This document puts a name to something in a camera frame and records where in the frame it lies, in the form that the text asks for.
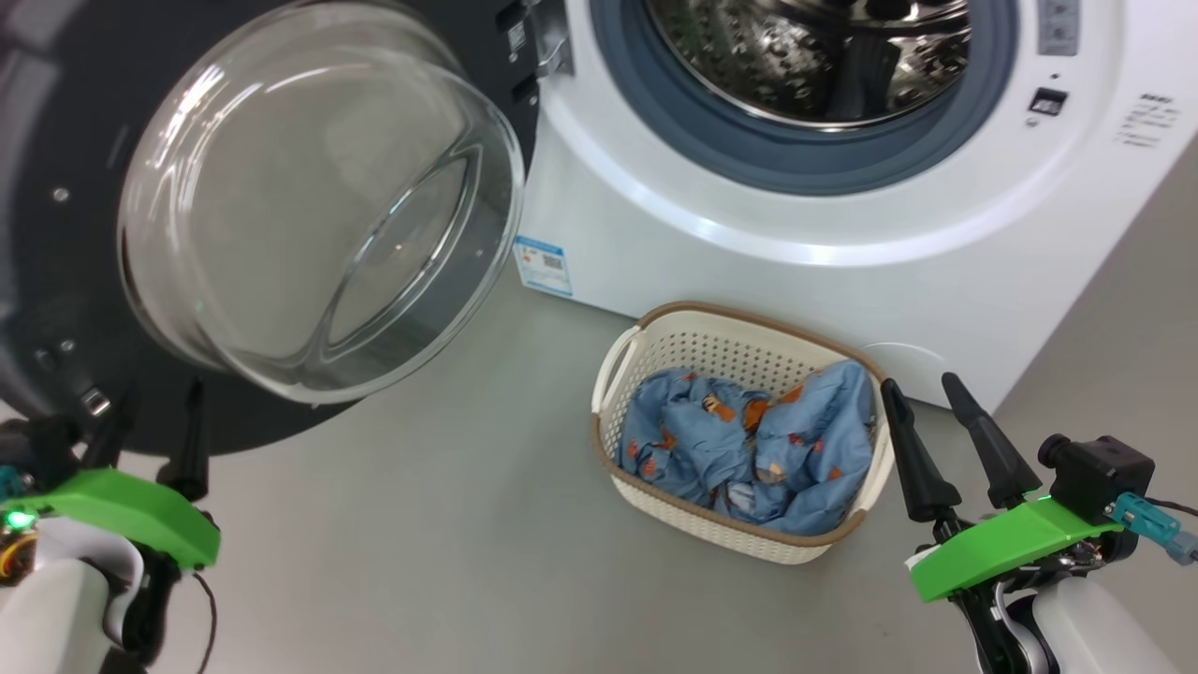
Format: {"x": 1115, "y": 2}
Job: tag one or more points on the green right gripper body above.
{"x": 1001, "y": 552}

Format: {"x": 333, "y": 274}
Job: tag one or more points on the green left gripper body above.
{"x": 131, "y": 510}

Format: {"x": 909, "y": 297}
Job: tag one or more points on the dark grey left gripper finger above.
{"x": 110, "y": 440}
{"x": 192, "y": 459}

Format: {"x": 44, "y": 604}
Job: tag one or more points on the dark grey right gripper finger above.
{"x": 922, "y": 468}
{"x": 1001, "y": 459}

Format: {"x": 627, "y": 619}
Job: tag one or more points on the blue garment with cream lining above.
{"x": 814, "y": 440}

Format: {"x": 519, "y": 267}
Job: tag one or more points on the black round glass washer door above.
{"x": 281, "y": 187}

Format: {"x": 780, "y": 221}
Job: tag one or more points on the white front-load washing machine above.
{"x": 749, "y": 281}

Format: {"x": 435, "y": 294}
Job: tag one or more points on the round white filter cover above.
{"x": 913, "y": 360}

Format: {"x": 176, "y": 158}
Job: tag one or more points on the cream perforated laundry basket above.
{"x": 711, "y": 351}

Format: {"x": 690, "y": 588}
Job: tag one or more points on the blue energy label sticker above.
{"x": 543, "y": 267}

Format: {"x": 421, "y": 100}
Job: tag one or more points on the grey warning sticker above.
{"x": 1058, "y": 26}

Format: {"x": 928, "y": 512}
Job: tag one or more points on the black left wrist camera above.
{"x": 42, "y": 449}

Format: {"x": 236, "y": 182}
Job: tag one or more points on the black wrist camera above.
{"x": 42, "y": 449}
{"x": 1100, "y": 473}

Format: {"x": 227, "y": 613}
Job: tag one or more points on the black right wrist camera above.
{"x": 1100, "y": 473}

